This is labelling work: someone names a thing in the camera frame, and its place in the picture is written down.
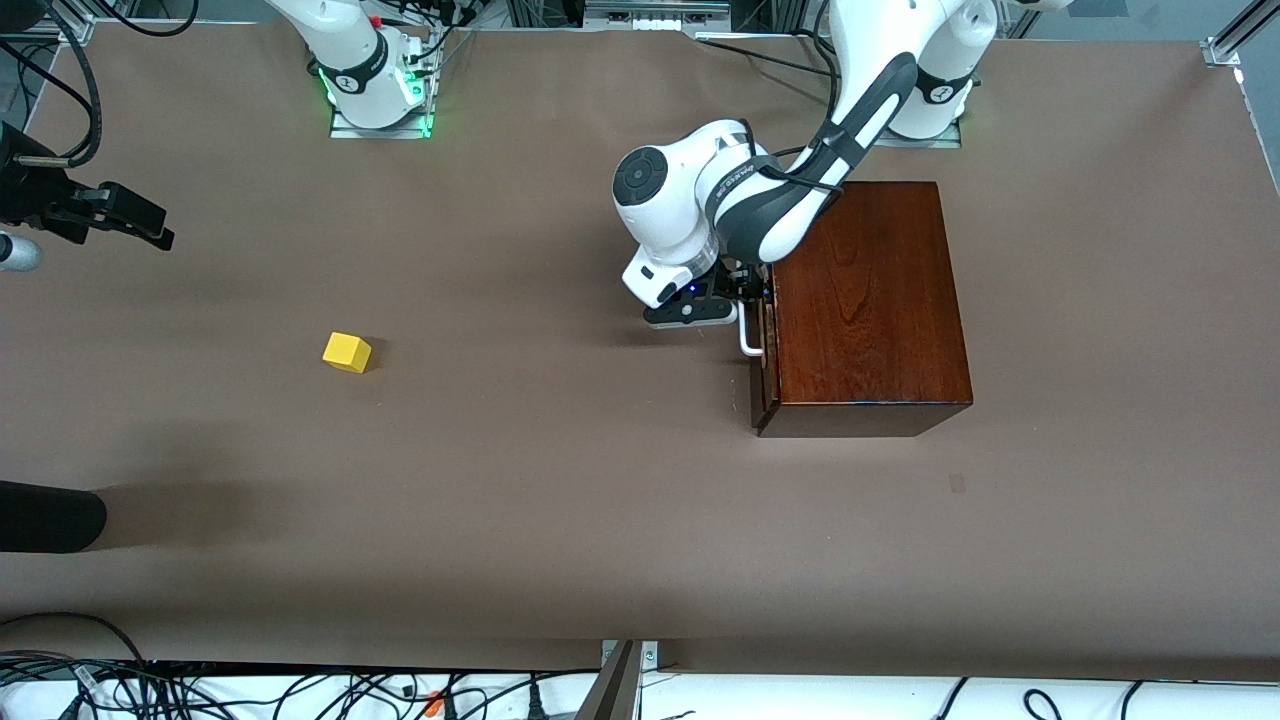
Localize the wooden drawer with white handle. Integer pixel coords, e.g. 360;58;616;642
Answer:
738;262;779;433

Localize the yellow wooden block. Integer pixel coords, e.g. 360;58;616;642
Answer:
322;332;373;375

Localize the dark brown wooden cabinet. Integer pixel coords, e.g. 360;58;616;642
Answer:
757;181;974;438

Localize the white power strip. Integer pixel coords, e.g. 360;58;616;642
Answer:
583;0;731;31

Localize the black cylinder object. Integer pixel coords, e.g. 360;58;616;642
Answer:
0;481;108;554

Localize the grey metal bar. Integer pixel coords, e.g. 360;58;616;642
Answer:
575;640;641;720

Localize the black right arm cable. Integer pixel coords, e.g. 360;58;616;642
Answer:
20;0;104;171

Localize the aluminium frame profile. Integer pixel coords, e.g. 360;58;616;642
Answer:
1203;0;1280;69
0;0;96;46

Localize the black cable on table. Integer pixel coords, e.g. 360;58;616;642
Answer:
695;28;836;81

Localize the silver metal bracket plate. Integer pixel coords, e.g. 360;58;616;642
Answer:
601;640;660;673

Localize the black looped cable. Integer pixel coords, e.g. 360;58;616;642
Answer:
0;612;151;691

